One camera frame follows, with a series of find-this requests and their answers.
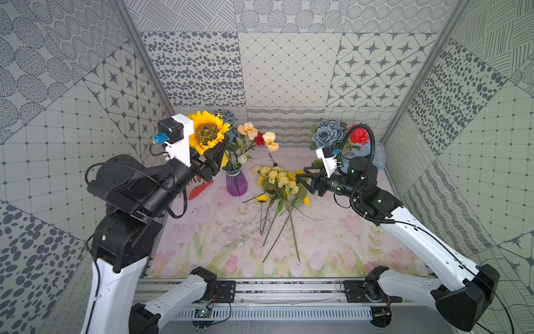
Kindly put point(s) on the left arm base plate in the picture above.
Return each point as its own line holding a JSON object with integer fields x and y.
{"x": 215, "y": 289}

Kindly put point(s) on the red white hand-shaped tool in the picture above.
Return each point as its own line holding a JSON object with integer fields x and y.
{"x": 196, "y": 187}

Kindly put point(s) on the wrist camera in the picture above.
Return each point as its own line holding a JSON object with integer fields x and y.
{"x": 329, "y": 156}
{"x": 174, "y": 133}

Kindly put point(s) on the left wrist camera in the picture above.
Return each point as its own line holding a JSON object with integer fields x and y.
{"x": 174, "y": 133}

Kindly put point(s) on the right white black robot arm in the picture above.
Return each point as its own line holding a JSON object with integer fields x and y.
{"x": 461, "y": 291}

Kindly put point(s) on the blue plastic storage box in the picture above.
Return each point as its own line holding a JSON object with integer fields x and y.
{"x": 362, "y": 151}

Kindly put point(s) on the blue grey roses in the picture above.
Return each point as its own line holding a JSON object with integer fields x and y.
{"x": 327, "y": 133}

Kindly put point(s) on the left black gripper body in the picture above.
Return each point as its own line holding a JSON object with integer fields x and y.
{"x": 202, "y": 161}

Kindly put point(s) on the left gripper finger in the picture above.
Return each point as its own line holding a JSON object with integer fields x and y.
{"x": 199, "y": 167}
{"x": 212, "y": 159}

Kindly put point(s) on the left bouquet yellow flowers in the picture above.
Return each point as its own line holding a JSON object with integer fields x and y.
{"x": 243, "y": 139}

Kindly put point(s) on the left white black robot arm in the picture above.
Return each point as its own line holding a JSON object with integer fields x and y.
{"x": 138, "y": 198}

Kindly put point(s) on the red rose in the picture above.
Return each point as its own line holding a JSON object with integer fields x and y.
{"x": 358, "y": 136}

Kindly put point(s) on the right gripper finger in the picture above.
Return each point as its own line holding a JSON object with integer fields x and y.
{"x": 315, "y": 171}
{"x": 315, "y": 186}

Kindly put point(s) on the yellow rose bunch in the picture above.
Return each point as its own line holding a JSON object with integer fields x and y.
{"x": 283, "y": 184}

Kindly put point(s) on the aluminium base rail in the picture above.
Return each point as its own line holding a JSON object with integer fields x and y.
{"x": 299, "y": 292}

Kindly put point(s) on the purple ribbed vase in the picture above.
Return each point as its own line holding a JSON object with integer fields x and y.
{"x": 236, "y": 183}

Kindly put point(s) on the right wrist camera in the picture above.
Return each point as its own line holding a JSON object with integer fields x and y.
{"x": 329, "y": 156}

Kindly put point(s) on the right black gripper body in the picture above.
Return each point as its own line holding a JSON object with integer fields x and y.
{"x": 338, "y": 184}

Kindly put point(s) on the large sunflower vase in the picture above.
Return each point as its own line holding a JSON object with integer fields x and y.
{"x": 302, "y": 194}

